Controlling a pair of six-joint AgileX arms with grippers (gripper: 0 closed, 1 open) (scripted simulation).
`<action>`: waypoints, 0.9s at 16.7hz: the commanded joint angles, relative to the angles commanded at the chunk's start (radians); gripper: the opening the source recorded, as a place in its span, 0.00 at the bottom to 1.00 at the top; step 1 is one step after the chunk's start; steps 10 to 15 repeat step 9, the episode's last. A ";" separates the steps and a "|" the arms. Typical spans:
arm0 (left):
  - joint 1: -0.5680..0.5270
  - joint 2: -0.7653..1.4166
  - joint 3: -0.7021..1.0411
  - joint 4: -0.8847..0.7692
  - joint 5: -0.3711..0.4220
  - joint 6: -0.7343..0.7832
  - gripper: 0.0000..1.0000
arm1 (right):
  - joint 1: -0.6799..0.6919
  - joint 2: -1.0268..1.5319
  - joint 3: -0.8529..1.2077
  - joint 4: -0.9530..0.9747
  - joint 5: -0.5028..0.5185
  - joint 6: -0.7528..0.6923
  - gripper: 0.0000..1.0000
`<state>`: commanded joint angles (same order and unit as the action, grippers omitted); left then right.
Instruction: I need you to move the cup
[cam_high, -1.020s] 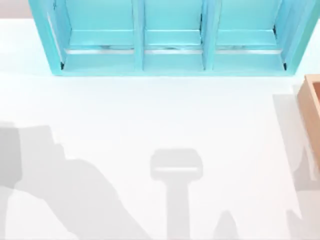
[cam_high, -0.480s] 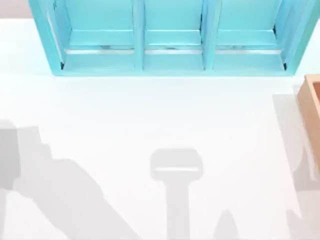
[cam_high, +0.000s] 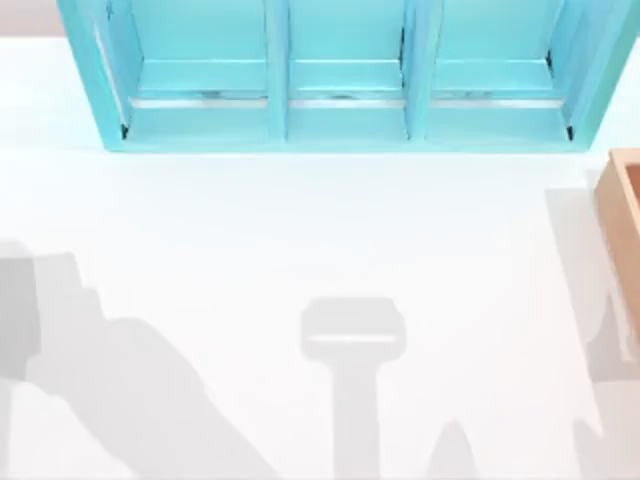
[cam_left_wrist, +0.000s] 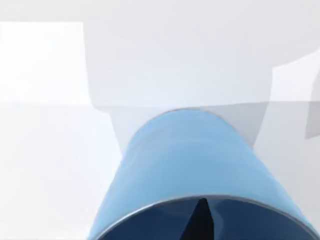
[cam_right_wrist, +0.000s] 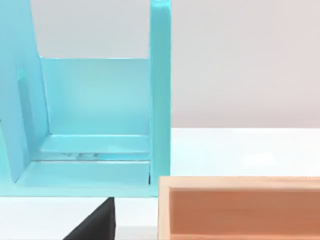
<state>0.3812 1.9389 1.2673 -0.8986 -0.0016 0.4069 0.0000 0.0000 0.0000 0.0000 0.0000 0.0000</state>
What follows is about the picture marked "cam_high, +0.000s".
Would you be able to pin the salmon-coloured shallow box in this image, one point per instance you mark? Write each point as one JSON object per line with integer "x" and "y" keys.
{"x": 619, "y": 225}

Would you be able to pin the light blue rack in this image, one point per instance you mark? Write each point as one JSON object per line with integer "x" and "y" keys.
{"x": 345, "y": 125}

